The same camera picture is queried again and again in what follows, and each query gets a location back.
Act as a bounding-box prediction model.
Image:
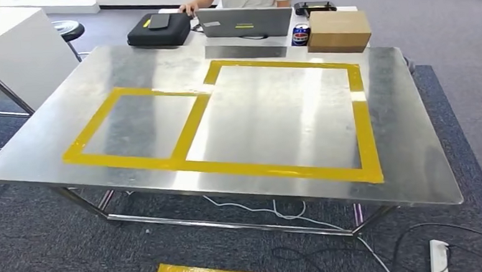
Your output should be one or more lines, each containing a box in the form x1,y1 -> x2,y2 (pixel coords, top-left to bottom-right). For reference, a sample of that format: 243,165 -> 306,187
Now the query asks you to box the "person's right hand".
178,1 -> 201,18

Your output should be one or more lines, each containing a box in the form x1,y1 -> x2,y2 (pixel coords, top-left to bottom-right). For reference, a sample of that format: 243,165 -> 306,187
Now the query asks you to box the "steel workbench table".
0,26 -> 466,256

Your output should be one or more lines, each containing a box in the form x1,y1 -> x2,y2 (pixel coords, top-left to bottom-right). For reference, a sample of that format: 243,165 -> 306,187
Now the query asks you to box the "black phone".
147,12 -> 172,32

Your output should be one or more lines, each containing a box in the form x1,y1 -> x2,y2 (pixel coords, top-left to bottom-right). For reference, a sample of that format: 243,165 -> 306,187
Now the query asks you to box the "black zip case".
125,11 -> 193,50

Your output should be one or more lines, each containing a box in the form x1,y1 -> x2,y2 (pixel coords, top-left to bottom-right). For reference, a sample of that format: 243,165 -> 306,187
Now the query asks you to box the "grey laptop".
195,4 -> 295,42

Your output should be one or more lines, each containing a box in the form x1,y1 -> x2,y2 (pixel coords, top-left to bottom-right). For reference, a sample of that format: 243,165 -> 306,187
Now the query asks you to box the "blue soda can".
290,22 -> 313,48

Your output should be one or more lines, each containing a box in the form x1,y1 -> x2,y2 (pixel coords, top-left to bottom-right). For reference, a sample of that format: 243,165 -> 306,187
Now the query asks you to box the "black round stool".
51,19 -> 92,64

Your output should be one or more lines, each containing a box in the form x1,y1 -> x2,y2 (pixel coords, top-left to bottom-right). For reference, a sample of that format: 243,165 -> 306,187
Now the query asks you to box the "black handheld controller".
293,0 -> 338,19

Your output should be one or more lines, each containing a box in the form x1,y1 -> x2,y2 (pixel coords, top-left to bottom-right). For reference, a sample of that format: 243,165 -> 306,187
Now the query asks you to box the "brown cardboard box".
305,7 -> 374,57

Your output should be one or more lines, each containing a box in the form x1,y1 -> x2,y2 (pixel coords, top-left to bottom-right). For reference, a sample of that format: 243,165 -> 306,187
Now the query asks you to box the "white desk with metal legs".
0,1 -> 85,120

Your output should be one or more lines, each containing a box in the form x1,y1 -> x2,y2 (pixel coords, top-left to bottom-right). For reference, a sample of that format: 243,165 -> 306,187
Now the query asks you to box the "white power strip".
429,238 -> 452,272

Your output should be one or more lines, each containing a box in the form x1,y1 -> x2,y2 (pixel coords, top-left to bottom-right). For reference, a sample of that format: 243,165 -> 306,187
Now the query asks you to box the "small yellow tape frame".
58,82 -> 215,177

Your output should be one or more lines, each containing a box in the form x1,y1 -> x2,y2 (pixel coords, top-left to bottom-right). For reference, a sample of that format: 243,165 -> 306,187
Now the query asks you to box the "large yellow tape frame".
180,51 -> 386,194

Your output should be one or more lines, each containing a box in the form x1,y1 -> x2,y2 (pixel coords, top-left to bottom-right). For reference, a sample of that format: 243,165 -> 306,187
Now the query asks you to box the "black floor cable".
270,219 -> 482,272

